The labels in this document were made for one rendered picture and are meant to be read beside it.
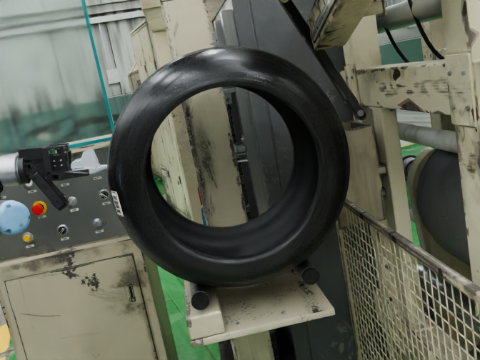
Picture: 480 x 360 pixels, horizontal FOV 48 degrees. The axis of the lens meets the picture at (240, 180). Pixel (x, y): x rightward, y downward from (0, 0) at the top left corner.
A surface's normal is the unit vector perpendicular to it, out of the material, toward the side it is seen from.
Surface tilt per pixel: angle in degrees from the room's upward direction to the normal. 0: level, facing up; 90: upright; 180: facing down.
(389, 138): 90
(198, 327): 90
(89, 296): 90
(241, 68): 80
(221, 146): 90
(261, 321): 0
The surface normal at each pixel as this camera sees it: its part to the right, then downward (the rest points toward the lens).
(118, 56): 0.34, 0.12
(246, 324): -0.18, -0.96
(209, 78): 0.07, 0.00
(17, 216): 0.70, 0.01
